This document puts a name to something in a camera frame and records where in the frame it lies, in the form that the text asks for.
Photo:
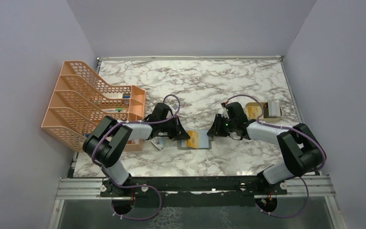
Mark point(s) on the yellow oval card tray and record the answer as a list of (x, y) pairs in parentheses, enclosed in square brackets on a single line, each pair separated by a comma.
[(264, 114)]

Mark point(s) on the orange mesh file organizer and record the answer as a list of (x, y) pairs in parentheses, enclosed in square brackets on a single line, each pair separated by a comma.
[(81, 99)]

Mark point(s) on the gold card in tray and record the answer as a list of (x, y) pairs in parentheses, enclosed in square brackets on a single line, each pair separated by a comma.
[(253, 111)]

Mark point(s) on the small blue white clip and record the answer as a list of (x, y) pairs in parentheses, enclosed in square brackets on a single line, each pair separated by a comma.
[(158, 143)]

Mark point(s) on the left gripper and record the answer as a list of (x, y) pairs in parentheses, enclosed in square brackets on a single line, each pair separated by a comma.
[(179, 132)]

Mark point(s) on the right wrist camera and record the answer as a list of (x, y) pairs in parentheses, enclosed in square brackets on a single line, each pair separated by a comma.
[(225, 113)]

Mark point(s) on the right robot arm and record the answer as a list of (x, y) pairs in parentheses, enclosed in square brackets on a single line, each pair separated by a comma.
[(300, 150)]

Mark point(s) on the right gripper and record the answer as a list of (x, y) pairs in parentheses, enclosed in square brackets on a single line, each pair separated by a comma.
[(216, 129)]

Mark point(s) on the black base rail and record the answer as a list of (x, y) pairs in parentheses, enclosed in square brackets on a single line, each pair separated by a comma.
[(144, 192)]

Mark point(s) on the grey card holder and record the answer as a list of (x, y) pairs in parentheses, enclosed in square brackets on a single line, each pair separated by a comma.
[(204, 141)]

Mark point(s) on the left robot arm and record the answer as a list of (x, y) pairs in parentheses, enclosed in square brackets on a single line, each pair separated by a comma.
[(108, 140)]

